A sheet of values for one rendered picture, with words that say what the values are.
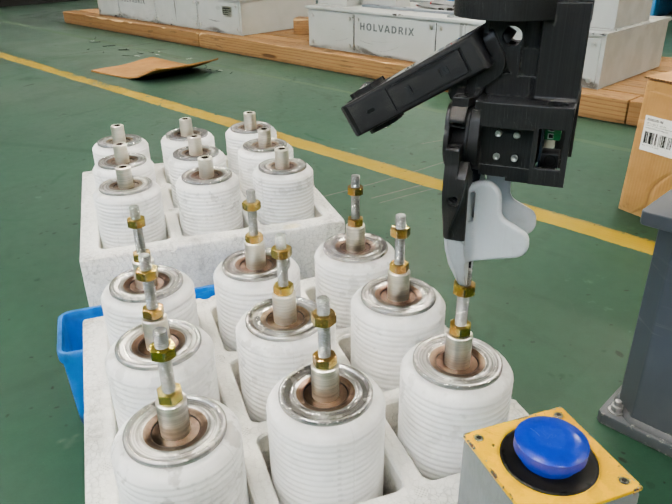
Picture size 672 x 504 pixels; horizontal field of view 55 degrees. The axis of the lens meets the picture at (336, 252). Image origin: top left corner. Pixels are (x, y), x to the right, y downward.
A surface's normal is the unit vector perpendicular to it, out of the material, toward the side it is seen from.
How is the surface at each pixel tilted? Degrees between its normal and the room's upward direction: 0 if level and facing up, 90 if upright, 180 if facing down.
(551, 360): 0
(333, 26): 90
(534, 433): 0
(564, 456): 3
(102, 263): 90
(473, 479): 90
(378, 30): 90
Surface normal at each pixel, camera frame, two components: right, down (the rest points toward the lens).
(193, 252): 0.32, 0.42
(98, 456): -0.01, -0.89
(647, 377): -0.70, 0.33
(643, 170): -0.87, 0.21
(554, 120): -0.38, 0.42
